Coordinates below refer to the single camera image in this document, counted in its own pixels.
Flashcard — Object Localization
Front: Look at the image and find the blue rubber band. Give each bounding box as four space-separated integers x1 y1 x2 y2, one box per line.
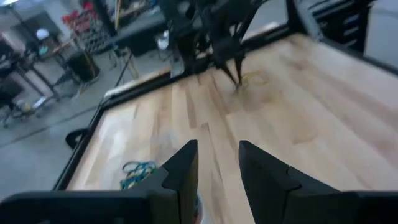
120 160 158 191

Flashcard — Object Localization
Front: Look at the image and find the black frame clamp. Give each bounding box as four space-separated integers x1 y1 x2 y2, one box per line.
65 128 90 150

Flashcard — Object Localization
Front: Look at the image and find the black trash bin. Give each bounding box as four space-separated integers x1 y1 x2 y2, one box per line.
66 50 101 83

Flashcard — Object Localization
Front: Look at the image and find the wooden top workbench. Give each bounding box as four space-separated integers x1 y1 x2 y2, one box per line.
0 37 78 125

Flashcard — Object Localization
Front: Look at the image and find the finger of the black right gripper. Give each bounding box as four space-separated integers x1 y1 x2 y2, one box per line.
235 57 246 88
221 60 239 90

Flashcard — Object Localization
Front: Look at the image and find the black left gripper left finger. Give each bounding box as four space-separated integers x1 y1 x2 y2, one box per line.
133 139 200 224

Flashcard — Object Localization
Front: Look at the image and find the white globe lamp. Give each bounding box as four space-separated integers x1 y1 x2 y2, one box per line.
35 27 50 42

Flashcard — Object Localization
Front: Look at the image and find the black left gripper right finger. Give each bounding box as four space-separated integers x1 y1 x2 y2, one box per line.
238 140 354 224

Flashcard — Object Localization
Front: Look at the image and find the shelf with red bins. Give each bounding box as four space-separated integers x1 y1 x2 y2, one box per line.
61 1 104 54

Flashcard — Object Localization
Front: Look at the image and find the black work table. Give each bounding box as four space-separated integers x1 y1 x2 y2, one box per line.
114 11 175 57

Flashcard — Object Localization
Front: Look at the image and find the yellow rubber band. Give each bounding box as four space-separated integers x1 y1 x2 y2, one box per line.
241 70 269 90

